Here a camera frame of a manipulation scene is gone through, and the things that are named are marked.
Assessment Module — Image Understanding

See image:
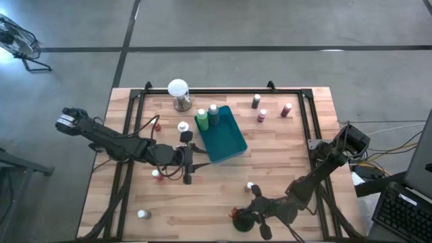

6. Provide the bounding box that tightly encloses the yellow cable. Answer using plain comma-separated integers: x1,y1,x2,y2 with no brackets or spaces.
366,143,419,162

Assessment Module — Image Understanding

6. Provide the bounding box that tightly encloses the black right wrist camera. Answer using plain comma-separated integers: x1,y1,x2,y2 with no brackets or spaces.
275,201,300,225

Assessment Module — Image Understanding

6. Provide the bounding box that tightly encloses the large grey paint bottle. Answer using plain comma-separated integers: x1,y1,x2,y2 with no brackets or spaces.
207,103,221,128

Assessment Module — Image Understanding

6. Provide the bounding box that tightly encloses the teal plastic bin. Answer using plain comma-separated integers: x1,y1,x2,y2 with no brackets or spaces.
194,105,248,164

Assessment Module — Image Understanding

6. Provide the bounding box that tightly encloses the white bulb table lamp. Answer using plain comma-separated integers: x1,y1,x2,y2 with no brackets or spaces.
167,78,193,113

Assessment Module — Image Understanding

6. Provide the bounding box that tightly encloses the black aluminium table frame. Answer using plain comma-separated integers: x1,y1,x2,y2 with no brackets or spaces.
76,80,367,242

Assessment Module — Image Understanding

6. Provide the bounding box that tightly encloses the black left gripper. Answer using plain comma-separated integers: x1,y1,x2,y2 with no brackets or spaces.
173,130,212,185

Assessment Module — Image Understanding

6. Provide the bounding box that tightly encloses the black keyboard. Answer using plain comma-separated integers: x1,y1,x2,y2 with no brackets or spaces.
371,182,432,243

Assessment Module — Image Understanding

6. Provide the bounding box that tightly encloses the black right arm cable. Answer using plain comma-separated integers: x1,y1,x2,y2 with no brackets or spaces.
285,221,306,243

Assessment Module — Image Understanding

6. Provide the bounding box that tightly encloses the black equipment stand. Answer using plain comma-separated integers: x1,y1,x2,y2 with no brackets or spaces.
0,148,55,243

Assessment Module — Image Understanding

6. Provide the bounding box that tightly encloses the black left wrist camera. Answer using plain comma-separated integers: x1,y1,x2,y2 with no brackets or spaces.
148,143,176,167

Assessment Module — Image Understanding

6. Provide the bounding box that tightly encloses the dark green cup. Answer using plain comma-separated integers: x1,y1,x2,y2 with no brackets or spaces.
232,208,257,233

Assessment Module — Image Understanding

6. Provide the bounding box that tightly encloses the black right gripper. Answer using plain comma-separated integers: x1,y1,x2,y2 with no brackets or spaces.
237,184,277,241

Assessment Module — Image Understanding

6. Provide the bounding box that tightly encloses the black power adapter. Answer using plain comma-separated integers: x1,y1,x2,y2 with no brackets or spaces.
354,163,385,180

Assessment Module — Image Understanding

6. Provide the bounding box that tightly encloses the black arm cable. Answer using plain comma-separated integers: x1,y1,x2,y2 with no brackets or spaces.
285,221,306,243
94,114,186,182

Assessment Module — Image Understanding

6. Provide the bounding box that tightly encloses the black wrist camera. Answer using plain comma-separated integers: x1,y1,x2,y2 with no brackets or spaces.
148,143,176,167
275,201,300,225

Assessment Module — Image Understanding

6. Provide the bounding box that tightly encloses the white cable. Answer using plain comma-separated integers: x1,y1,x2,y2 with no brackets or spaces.
367,119,428,136

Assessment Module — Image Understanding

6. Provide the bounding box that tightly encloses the black floor fan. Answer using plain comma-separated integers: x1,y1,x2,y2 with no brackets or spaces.
0,12,53,73

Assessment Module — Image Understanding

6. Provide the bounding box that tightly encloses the grey monitor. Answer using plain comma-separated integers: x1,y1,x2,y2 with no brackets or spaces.
404,107,432,200

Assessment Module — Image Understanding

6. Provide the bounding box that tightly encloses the large green paint bottle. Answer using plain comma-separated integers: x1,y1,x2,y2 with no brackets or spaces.
196,108,209,132

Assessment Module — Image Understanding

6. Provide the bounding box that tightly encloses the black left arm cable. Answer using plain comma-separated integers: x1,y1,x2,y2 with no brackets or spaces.
94,114,186,182

